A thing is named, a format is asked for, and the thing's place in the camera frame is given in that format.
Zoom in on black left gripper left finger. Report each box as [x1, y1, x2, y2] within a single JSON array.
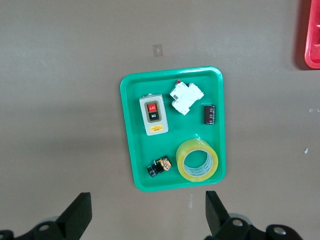
[[31, 191, 93, 240]]

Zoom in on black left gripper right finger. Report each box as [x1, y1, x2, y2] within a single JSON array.
[[205, 190, 251, 240]]

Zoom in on clear yellowish packing tape roll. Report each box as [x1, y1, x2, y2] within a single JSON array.
[[175, 138, 219, 183]]

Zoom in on green plastic tray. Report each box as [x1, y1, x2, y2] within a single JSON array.
[[119, 65, 227, 193]]

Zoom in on red tray holding valves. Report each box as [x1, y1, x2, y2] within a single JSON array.
[[304, 0, 320, 70]]

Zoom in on small black orange electronic component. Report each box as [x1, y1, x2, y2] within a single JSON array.
[[146, 156, 173, 179]]

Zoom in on dark cylindrical capacitor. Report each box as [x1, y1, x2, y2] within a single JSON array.
[[203, 104, 216, 125]]

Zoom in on white circuit breaker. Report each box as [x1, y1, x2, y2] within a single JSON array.
[[169, 79, 205, 116]]

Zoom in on grey on-off switch box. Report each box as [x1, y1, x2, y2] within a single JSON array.
[[138, 93, 169, 137]]

